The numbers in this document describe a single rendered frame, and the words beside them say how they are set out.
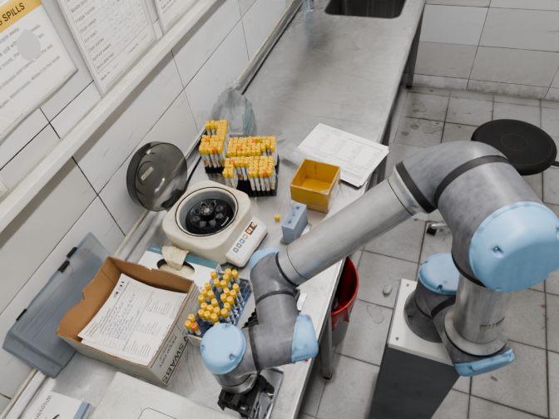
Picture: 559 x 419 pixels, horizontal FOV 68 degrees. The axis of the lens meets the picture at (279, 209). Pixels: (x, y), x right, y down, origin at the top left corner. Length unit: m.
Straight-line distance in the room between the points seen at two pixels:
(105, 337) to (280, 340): 0.65
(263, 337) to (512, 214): 0.42
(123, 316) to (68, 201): 0.34
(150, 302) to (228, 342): 0.57
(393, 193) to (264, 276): 0.28
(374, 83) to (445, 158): 1.32
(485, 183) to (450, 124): 2.58
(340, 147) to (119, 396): 1.11
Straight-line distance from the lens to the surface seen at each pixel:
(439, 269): 1.00
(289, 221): 1.26
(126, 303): 1.28
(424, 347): 1.16
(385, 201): 0.68
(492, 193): 0.60
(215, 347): 0.71
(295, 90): 1.92
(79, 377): 1.32
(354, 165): 1.53
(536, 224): 0.58
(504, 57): 3.38
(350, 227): 0.70
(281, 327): 0.73
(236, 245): 1.29
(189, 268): 1.29
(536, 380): 2.24
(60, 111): 1.17
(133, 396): 0.89
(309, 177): 1.49
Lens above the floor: 1.96
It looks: 50 degrees down
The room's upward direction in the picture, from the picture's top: 9 degrees counter-clockwise
